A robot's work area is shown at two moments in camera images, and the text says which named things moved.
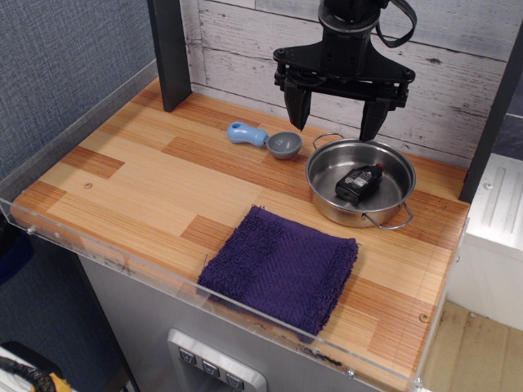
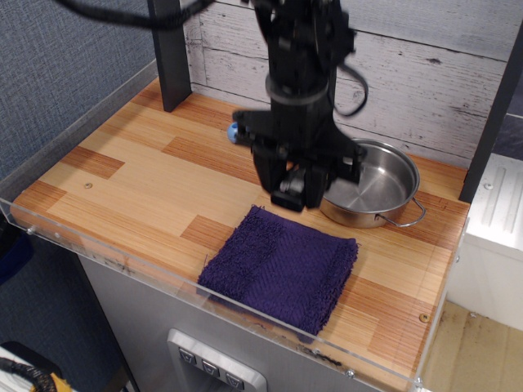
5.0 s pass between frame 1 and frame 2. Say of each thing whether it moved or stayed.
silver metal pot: moved
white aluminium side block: stayed
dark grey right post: stayed
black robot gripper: moved
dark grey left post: stayed
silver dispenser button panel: stayed
